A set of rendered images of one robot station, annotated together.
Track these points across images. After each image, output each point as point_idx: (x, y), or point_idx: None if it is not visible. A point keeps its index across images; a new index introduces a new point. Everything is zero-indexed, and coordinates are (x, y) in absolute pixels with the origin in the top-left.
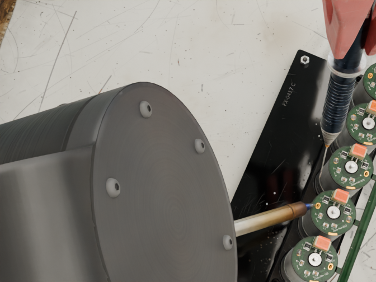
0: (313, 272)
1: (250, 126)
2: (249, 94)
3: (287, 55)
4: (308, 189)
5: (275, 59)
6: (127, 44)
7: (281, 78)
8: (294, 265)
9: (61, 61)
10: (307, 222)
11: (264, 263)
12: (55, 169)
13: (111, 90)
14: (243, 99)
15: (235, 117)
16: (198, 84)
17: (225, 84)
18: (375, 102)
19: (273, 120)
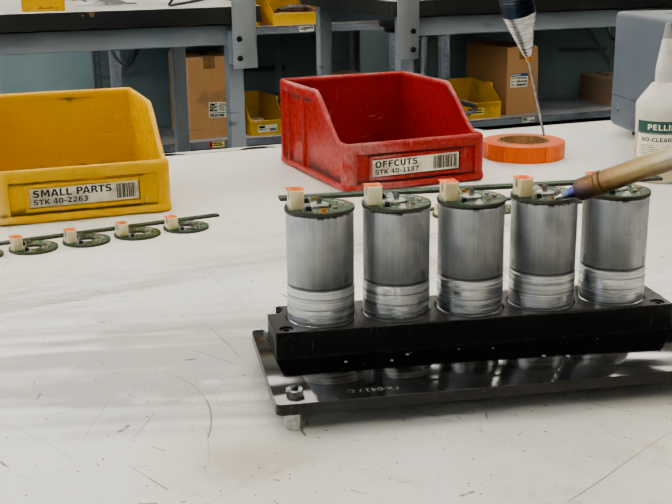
0: (630, 187)
1: (464, 431)
2: (409, 450)
3: (287, 442)
4: (506, 315)
5: (309, 451)
6: None
7: (340, 435)
8: (646, 193)
9: None
10: (572, 236)
11: (644, 336)
12: None
13: None
14: (428, 451)
15: (470, 447)
16: (467, 499)
17: (424, 475)
18: (368, 185)
19: (435, 386)
